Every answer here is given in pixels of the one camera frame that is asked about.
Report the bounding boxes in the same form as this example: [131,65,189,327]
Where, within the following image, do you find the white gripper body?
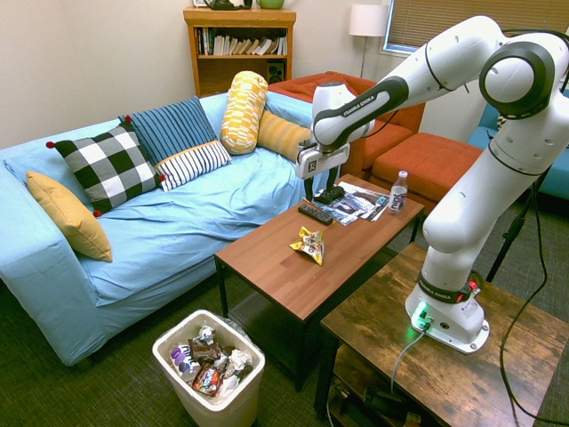
[295,141,351,181]

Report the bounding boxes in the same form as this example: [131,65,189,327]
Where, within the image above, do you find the yellow chip bag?
[288,225,326,267]

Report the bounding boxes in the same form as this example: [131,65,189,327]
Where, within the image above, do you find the clear trash bag liner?
[220,316,251,342]

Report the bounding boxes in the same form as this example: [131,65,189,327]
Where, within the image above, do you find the white plastic trash bin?
[151,309,267,427]

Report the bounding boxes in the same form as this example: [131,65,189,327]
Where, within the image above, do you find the black game controller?
[312,185,347,206]

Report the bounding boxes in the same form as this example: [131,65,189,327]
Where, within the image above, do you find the black remote control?
[297,203,335,227]

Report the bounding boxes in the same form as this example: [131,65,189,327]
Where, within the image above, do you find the dark cover magazine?
[303,180,382,227]

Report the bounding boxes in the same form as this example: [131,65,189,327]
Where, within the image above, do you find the mustard striped pillow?
[256,109,313,164]

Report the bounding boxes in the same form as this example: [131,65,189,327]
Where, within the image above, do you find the business magazine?
[362,191,391,222]

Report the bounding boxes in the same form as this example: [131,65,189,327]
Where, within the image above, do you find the clear plastic drink bottle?
[387,170,411,217]

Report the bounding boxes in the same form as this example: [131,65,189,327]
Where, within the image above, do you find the orange armchair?
[267,70,427,179]

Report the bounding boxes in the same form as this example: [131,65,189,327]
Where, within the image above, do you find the wooden coffee table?
[213,173,427,392]

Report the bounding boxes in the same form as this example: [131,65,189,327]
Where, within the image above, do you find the orange ottoman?
[369,132,484,217]

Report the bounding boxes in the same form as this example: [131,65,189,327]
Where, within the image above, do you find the yellow white patterned bolster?
[219,70,269,156]

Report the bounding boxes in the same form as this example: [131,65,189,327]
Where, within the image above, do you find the white navy striped pillow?
[154,140,233,193]

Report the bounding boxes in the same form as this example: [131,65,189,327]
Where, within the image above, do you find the light blue sofa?
[0,91,330,367]

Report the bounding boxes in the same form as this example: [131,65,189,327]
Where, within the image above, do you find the floor vent grille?
[228,291,273,331]

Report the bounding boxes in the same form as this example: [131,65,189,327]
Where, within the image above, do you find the row of books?
[196,27,289,57]

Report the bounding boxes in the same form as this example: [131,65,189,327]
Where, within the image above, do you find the wooden bookshelf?
[182,6,298,99]

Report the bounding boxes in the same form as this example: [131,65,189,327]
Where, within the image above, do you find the white shade floor lamp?
[348,4,391,80]

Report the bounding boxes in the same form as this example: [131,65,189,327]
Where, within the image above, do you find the blue striped pillow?
[117,95,220,166]

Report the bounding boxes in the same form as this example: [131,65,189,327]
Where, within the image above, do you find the window blinds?
[383,0,569,57]

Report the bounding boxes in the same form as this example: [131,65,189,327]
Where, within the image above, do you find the crumpled white paper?
[228,348,255,371]

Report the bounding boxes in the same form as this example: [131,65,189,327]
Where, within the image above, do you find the brown chocolate wrapper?
[188,337,222,362]

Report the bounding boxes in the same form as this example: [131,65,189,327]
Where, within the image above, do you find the black white checkered pillow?
[45,115,166,219]

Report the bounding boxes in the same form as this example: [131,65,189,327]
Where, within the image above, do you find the purple label crushed bottle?
[170,343,202,383]

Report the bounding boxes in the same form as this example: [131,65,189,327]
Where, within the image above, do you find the red snack wrapper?
[191,361,222,398]

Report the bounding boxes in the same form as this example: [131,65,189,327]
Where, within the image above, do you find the rustic wooden side table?
[313,242,569,427]

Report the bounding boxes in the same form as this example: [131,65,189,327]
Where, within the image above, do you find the teal chair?
[467,101,569,202]

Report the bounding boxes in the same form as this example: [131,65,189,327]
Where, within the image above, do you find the plain mustard yellow pillow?
[25,170,114,263]

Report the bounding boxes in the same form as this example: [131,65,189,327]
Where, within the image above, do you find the black camera tripod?
[485,168,553,284]

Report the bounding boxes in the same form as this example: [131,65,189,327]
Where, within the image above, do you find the grey base cable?
[389,327,429,395]

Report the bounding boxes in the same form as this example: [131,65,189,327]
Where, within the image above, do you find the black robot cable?
[497,27,569,426]

